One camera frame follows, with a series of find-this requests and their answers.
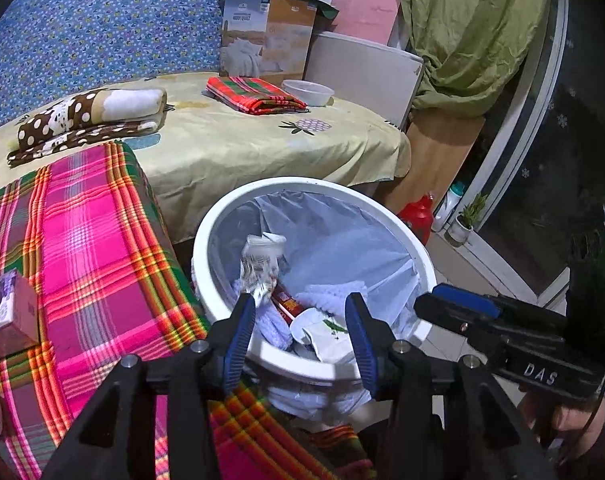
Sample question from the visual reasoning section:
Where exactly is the patterned paper cup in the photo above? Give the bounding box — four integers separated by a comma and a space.
237, 233, 286, 307
289, 308, 355, 365

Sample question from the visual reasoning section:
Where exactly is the purple milk carton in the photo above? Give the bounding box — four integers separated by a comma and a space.
0, 269, 40, 359

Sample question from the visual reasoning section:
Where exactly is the translucent trash bag liner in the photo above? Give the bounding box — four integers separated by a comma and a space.
191, 177, 436, 425

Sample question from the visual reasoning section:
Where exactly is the white round trash bin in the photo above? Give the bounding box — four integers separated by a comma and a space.
190, 175, 439, 386

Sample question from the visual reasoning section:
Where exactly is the person right hand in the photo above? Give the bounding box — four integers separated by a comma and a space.
517, 392, 605, 465

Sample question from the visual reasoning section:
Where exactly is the small potted plant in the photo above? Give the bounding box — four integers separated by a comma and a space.
446, 194, 487, 247

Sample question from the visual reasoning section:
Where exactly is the red detergent bottle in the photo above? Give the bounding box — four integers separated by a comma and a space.
398, 193, 434, 245

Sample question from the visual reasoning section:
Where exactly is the white teal bottle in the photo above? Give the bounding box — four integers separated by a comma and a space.
432, 181, 467, 232

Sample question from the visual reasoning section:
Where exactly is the pink plaid tablecloth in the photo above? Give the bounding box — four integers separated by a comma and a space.
0, 142, 376, 479

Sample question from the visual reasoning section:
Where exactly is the wooden board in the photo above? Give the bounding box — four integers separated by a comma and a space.
374, 108, 486, 214

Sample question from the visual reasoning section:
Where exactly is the yellow bed sheet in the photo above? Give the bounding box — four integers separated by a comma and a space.
0, 70, 413, 246

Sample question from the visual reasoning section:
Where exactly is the folded red plaid cloth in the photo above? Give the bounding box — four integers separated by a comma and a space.
206, 77, 308, 116

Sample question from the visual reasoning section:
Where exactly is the white plastic bowl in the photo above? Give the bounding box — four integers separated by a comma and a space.
281, 79, 334, 107

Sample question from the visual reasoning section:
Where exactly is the brown polka dot blanket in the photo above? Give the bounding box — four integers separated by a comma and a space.
6, 88, 168, 168

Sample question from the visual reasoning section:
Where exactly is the green curtain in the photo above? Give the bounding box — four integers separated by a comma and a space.
399, 0, 548, 117

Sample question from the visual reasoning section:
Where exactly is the cardboard bedding box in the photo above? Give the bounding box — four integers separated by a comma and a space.
219, 0, 339, 84

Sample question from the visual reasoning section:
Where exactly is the blue floral headboard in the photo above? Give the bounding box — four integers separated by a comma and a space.
0, 0, 222, 127

